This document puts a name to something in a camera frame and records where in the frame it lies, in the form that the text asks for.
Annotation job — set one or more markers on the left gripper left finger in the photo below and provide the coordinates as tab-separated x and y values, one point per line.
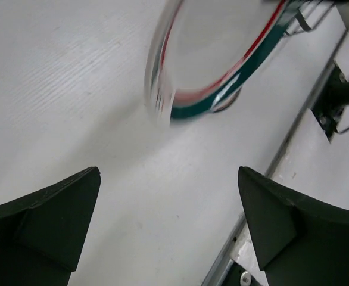
42	234

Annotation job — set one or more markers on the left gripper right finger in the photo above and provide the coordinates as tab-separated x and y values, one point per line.
297	239

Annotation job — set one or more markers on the white plate teal rim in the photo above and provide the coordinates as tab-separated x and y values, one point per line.
202	52

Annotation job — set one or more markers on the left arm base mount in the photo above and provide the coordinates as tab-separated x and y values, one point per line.
243	272

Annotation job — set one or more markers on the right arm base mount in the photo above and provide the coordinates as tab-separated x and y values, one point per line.
331	104

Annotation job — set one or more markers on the dark wire dish rack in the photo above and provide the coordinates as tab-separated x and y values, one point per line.
305	17

